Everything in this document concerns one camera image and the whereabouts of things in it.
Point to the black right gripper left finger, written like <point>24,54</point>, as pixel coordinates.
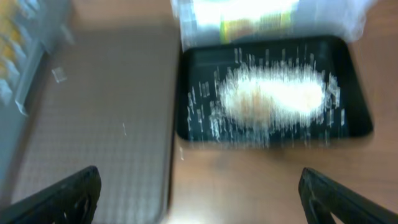
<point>71,200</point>

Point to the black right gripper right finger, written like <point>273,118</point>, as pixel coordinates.
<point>322,199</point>

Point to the green snack wrapper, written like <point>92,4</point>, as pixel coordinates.
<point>232,30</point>

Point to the black food waste tray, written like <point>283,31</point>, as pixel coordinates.
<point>351,120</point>

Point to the grey plastic dishwasher rack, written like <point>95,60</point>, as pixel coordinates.
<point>29,29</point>

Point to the clear plastic waste bin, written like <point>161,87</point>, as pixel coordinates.
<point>212,22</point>

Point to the brown plastic serving tray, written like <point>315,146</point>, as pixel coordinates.
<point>105,101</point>

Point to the spilled rice pile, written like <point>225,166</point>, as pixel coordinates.
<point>258,101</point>

